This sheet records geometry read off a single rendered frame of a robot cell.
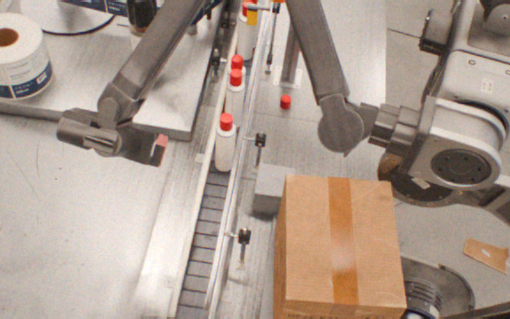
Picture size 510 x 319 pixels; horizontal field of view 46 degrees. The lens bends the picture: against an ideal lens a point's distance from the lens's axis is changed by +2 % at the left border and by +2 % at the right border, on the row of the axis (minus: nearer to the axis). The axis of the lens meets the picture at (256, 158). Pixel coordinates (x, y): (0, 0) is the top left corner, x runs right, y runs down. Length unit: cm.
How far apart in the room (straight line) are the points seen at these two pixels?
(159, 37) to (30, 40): 78
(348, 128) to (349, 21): 122
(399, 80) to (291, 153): 158
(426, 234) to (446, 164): 169
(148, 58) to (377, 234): 60
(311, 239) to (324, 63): 42
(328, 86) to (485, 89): 25
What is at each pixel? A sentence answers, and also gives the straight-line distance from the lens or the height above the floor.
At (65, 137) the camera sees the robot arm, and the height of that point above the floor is 131.
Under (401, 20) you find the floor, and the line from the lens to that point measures 358.
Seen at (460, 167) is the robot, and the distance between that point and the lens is 102.
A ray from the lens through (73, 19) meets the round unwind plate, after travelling 204.
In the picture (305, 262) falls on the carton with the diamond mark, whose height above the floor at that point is 112.
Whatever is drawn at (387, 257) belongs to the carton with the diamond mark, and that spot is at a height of 112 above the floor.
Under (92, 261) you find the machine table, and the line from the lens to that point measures 156.
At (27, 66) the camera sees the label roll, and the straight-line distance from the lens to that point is 177.
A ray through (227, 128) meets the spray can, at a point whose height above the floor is 106.
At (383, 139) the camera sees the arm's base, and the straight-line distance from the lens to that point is 100.
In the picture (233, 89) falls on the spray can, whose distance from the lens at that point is 159.
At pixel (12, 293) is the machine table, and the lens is 157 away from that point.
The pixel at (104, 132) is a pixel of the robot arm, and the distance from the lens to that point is 113.
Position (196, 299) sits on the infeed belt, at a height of 88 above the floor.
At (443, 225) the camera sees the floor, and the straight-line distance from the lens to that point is 274.
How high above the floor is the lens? 221
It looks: 54 degrees down
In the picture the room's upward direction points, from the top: 7 degrees clockwise
